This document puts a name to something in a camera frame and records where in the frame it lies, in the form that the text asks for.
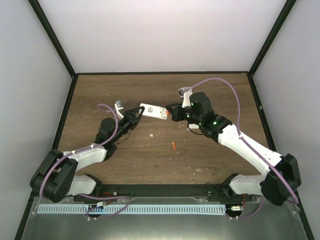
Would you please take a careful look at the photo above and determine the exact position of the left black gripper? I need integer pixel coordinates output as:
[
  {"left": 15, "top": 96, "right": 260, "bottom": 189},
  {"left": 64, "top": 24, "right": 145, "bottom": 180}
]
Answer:
[{"left": 111, "top": 107, "right": 145, "bottom": 144}]

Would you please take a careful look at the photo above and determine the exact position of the white remote control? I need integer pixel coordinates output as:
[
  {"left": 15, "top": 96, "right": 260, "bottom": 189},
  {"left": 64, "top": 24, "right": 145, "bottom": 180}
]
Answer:
[{"left": 140, "top": 103, "right": 167, "bottom": 120}]

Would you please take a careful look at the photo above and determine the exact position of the white battery cover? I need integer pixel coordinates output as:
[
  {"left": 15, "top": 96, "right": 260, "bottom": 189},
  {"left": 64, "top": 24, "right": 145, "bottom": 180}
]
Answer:
[{"left": 188, "top": 123, "right": 199, "bottom": 130}]

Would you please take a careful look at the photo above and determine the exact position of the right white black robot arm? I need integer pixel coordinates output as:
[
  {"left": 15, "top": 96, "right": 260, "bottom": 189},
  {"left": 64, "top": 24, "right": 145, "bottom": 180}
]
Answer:
[{"left": 165, "top": 92, "right": 302, "bottom": 206}]

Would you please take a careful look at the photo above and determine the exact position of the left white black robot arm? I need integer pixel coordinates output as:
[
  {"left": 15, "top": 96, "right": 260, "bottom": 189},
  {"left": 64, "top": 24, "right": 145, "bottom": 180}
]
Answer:
[{"left": 29, "top": 106, "right": 145, "bottom": 203}]

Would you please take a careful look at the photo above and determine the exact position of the grey metal front plate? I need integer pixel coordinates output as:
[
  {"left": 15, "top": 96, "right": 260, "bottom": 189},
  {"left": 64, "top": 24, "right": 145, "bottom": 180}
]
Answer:
[{"left": 21, "top": 198, "right": 308, "bottom": 240}]

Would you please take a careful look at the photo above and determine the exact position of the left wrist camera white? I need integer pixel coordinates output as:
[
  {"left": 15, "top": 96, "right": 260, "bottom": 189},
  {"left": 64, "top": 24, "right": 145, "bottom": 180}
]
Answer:
[{"left": 114, "top": 100, "right": 124, "bottom": 120}]

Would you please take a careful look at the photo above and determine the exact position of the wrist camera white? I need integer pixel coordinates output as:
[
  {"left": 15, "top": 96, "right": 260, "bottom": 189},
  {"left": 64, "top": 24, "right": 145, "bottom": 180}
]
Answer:
[
  {"left": 114, "top": 100, "right": 124, "bottom": 120},
  {"left": 178, "top": 86, "right": 193, "bottom": 108}
]

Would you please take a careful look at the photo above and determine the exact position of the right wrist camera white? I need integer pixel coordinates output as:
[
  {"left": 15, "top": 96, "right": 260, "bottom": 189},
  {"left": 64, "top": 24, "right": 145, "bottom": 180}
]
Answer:
[{"left": 178, "top": 86, "right": 193, "bottom": 108}]

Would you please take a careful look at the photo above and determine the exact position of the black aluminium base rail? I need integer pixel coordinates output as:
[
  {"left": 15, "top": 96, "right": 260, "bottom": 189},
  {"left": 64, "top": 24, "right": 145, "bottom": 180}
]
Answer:
[{"left": 72, "top": 183, "right": 263, "bottom": 204}]

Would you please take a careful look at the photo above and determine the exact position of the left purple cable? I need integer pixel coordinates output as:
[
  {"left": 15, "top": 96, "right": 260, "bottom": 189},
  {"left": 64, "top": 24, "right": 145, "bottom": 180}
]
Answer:
[{"left": 39, "top": 103, "right": 131, "bottom": 222}]

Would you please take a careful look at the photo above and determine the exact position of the light blue slotted cable duct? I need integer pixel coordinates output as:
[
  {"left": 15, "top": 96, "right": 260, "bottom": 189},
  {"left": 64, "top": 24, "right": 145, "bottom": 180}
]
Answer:
[{"left": 36, "top": 204, "right": 226, "bottom": 215}]

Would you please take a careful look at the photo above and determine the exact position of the black enclosure frame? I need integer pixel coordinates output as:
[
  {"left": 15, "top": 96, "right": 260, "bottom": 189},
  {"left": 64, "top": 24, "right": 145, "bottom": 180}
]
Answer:
[{"left": 13, "top": 0, "right": 316, "bottom": 240}]

